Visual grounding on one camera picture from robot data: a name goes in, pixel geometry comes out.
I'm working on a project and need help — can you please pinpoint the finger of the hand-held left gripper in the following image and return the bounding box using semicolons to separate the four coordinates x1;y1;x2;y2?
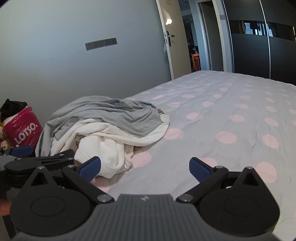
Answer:
0;146;34;158
5;149;75;175

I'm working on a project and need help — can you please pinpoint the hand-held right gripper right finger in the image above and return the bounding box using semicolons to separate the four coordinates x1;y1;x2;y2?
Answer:
176;157;270;204

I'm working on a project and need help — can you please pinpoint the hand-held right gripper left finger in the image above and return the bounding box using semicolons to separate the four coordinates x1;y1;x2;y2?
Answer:
22;156;115;204

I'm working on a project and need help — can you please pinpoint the grey garment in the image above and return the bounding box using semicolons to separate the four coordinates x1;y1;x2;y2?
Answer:
38;95;162;156

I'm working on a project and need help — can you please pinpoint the person's left hand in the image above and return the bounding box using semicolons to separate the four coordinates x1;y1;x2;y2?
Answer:
0;200;12;216

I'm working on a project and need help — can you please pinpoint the plush toy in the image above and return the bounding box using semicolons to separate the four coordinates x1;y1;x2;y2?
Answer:
0;120;12;151

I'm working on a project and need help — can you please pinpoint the pink plastic package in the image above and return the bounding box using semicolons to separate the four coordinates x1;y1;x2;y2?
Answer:
4;106;43;149

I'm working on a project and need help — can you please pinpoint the white garment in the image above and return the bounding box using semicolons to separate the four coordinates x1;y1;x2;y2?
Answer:
35;115;170;179

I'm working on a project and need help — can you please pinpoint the black cloth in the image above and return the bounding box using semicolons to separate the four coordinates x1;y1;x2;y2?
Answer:
0;98;28;121

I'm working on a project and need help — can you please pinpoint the polka dot bed sheet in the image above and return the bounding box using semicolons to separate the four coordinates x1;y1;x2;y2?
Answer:
92;70;296;232

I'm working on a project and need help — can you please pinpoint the orange stool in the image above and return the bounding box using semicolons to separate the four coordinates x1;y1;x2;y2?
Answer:
190;53;200;72

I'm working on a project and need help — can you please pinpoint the grey sliding door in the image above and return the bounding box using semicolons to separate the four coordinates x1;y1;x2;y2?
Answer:
199;0;234;73

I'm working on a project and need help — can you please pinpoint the dark wardrobe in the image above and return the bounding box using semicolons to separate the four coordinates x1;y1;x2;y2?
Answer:
223;0;296;85

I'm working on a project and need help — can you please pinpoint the beige door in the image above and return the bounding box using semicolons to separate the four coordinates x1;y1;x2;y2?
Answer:
156;0;192;80

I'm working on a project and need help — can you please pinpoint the grey wall switch panel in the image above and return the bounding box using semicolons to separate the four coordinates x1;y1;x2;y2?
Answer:
85;37;117;51

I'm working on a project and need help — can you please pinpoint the metal door handle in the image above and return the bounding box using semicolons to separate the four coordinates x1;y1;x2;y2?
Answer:
164;31;176;47

